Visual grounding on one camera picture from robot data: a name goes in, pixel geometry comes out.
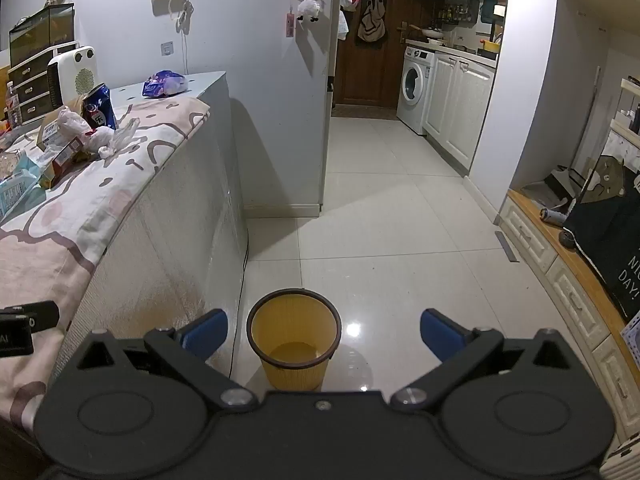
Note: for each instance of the white washing machine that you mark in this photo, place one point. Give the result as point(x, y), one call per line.
point(415, 85)

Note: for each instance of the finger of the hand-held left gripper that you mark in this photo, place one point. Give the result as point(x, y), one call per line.
point(37, 313)

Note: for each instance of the black printed bag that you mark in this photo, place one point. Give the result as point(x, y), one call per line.
point(600, 230)

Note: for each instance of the pink hanging tag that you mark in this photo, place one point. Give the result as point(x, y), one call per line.
point(290, 24)

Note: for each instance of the silver foil covered table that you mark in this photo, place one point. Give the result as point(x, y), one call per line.
point(170, 240)

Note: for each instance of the water bottle with red label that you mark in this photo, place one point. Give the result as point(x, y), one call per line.
point(13, 107)

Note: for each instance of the brown wooden door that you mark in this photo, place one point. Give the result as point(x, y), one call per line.
point(380, 70)

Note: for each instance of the blue snack bag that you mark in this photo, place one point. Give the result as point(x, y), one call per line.
point(100, 107)

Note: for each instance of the purple snack bag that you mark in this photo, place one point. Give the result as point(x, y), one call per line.
point(165, 84)

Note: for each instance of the wok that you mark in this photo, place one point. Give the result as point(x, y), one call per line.
point(430, 32)

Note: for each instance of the white plastic bag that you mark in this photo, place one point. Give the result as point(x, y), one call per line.
point(114, 140)

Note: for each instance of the small red brown box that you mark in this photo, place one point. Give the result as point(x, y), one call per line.
point(70, 156)

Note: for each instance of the white heater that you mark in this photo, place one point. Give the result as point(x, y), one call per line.
point(75, 72)

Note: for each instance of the cardboard box with white label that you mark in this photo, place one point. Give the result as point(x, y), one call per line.
point(51, 132)

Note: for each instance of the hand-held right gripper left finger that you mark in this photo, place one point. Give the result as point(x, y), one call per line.
point(206, 332)

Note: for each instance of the white plush sheep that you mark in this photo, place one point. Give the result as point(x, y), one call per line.
point(309, 10)

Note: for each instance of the white kitchen base cabinets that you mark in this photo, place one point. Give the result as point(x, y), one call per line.
point(462, 105)

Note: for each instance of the glass fish tank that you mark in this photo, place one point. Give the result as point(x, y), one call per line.
point(42, 30)

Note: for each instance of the beige hanging tote bag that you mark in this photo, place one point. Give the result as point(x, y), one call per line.
point(372, 20)

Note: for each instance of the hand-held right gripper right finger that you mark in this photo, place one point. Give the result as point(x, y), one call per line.
point(442, 332)

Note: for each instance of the light blue tissue pack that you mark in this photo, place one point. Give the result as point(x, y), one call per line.
point(20, 187)

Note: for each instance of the yellow bin with brown rim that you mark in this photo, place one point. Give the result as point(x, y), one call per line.
point(295, 320)

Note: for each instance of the wall socket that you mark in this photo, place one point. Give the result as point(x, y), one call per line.
point(166, 48)

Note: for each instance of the spray can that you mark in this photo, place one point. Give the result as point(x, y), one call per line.
point(552, 216)

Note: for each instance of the spice bottle rack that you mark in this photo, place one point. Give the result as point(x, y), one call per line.
point(454, 14)

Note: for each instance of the clear plastic wrap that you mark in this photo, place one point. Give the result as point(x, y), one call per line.
point(72, 121)

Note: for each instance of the pink printed blanket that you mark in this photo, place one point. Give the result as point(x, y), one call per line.
point(100, 195)

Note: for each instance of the white drawer cabinet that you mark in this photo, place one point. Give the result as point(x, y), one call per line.
point(30, 90)

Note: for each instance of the white window seat cabinet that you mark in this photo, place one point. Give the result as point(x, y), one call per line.
point(555, 270)

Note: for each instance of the white shelf unit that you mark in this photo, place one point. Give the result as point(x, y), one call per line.
point(627, 130)

